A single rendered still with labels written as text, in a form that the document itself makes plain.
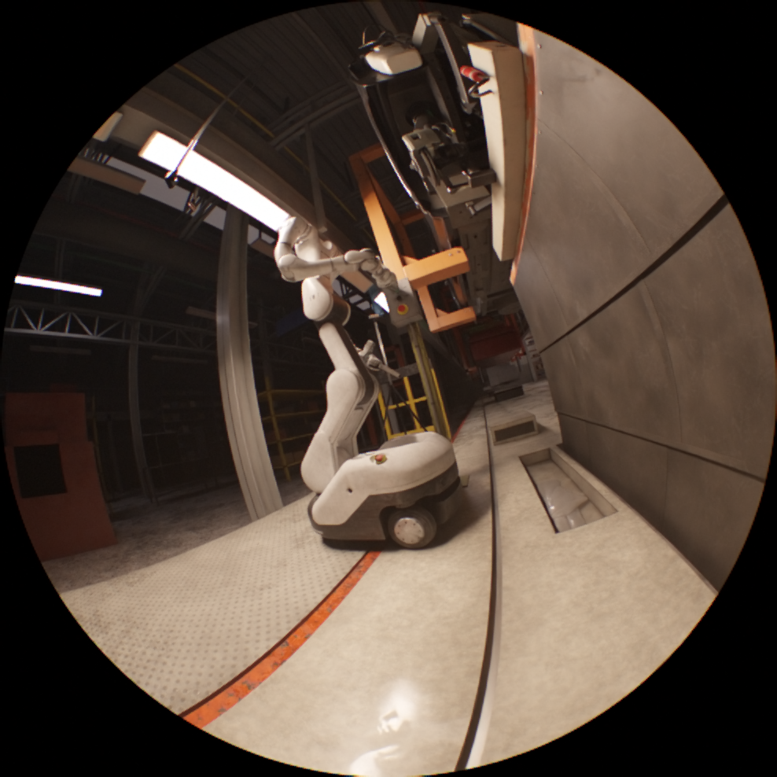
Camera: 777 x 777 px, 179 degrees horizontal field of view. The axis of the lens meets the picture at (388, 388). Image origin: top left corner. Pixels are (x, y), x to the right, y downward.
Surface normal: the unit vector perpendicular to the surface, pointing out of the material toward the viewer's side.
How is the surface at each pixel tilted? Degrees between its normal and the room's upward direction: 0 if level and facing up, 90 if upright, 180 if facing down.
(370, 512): 90
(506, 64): 180
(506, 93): 180
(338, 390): 90
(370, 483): 90
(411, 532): 90
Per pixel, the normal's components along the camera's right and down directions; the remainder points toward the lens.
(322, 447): -0.35, -0.01
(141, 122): 0.25, 0.96
